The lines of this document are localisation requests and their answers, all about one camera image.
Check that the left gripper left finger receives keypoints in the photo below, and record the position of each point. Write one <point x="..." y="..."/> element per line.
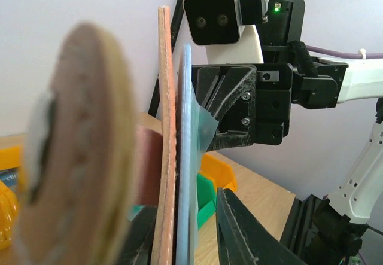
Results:
<point x="138" y="246"/>

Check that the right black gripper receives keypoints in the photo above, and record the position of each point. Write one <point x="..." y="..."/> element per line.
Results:
<point x="251" y="102"/>

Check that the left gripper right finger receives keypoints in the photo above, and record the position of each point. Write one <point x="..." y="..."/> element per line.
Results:
<point x="241" y="237"/>

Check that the pink card holder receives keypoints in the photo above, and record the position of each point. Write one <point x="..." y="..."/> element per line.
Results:
<point x="86" y="160"/>

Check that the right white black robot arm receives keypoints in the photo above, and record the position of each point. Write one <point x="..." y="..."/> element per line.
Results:
<point x="323" y="144"/>

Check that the blue card stack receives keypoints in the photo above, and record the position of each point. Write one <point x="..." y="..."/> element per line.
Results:
<point x="9" y="177"/>

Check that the green bin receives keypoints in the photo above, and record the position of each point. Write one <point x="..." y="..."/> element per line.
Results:
<point x="206" y="198"/>

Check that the yellow bin far right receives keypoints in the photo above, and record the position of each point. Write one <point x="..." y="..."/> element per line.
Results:
<point x="221" y="174"/>

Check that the yellow bin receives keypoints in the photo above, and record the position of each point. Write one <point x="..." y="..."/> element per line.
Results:
<point x="10" y="158"/>
<point x="221" y="174"/>

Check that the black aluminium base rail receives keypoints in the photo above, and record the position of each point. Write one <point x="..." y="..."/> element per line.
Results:
<point x="300" y="230"/>

